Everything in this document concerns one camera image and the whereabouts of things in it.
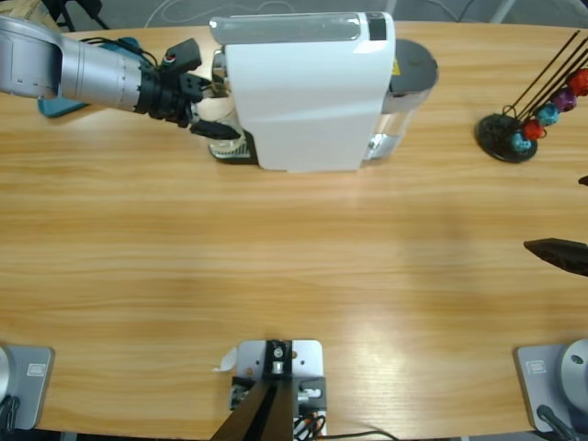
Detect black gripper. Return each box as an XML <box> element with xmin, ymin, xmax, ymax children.
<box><xmin>135</xmin><ymin>67</ymin><xmax>246</xmax><ymax>141</ymax></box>

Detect clear drinking glass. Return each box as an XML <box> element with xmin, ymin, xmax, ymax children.
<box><xmin>195</xmin><ymin>94</ymin><xmax>249</xmax><ymax>160</ymax></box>

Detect red foil coffee capsule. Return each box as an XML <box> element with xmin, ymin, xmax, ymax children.
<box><xmin>565</xmin><ymin>68</ymin><xmax>588</xmax><ymax>97</ymax></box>
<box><xmin>522</xmin><ymin>119</ymin><xmax>547</xmax><ymax>141</ymax></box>

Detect teal foil coffee capsule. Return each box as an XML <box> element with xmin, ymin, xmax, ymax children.
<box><xmin>536</xmin><ymin>103</ymin><xmax>560</xmax><ymax>128</ymax></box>
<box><xmin>510</xmin><ymin>131</ymin><xmax>534</xmax><ymax>155</ymax></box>

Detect purple foil coffee capsule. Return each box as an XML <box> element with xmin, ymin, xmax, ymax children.
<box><xmin>550</xmin><ymin>86</ymin><xmax>578</xmax><ymax>111</ymax></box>

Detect white capsule coffee machine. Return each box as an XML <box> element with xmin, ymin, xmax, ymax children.
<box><xmin>209</xmin><ymin>11</ymin><xmax>397</xmax><ymax>175</ymax></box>

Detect teal plastic serving tray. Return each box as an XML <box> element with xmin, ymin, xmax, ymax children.
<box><xmin>36</xmin><ymin>36</ymin><xmax>141</xmax><ymax>119</ymax></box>

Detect black chair legs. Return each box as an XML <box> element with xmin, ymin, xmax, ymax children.
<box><xmin>43</xmin><ymin>0</ymin><xmax>111</xmax><ymax>32</ymax></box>

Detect clear water tank grey lid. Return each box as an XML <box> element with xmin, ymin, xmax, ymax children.
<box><xmin>365</xmin><ymin>39</ymin><xmax>440</xmax><ymax>162</ymax></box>

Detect wooden crate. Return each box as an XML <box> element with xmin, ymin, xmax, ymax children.
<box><xmin>0</xmin><ymin>0</ymin><xmax>51</xmax><ymax>24</ymax></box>

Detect white paper tag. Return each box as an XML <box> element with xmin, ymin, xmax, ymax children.
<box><xmin>210</xmin><ymin>346</ymin><xmax>239</xmax><ymax>374</ymax></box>

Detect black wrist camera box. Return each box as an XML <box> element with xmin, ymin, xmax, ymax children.
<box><xmin>161</xmin><ymin>39</ymin><xmax>203</xmax><ymax>74</ymax></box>

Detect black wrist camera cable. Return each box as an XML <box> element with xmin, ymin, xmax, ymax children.
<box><xmin>80</xmin><ymin>36</ymin><xmax>162</xmax><ymax>70</ymax></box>

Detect black wire capsule holder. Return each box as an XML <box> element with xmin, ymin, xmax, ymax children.
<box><xmin>476</xmin><ymin>29</ymin><xmax>588</xmax><ymax>164</ymax></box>

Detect white floor cable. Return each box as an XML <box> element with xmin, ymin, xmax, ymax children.
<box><xmin>145</xmin><ymin>0</ymin><xmax>295</xmax><ymax>24</ymax></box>

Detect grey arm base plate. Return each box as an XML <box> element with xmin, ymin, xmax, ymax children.
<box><xmin>513</xmin><ymin>344</ymin><xmax>588</xmax><ymax>433</ymax></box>
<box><xmin>0</xmin><ymin>345</ymin><xmax>55</xmax><ymax>432</ymax></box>

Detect black arm base cable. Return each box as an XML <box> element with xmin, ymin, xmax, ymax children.
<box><xmin>0</xmin><ymin>395</ymin><xmax>22</xmax><ymax>433</ymax></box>
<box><xmin>536</xmin><ymin>403</ymin><xmax>575</xmax><ymax>441</ymax></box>

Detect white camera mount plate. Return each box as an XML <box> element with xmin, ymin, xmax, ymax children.
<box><xmin>233</xmin><ymin>338</ymin><xmax>328</xmax><ymax>437</ymax></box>

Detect black mount cable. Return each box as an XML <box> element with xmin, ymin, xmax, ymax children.
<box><xmin>321</xmin><ymin>429</ymin><xmax>401</xmax><ymax>441</ymax></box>

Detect black camera post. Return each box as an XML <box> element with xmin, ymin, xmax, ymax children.
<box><xmin>213</xmin><ymin>338</ymin><xmax>295</xmax><ymax>441</ymax></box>

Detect orange mount wires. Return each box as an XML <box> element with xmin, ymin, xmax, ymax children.
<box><xmin>293</xmin><ymin>411</ymin><xmax>327</xmax><ymax>437</ymax></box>

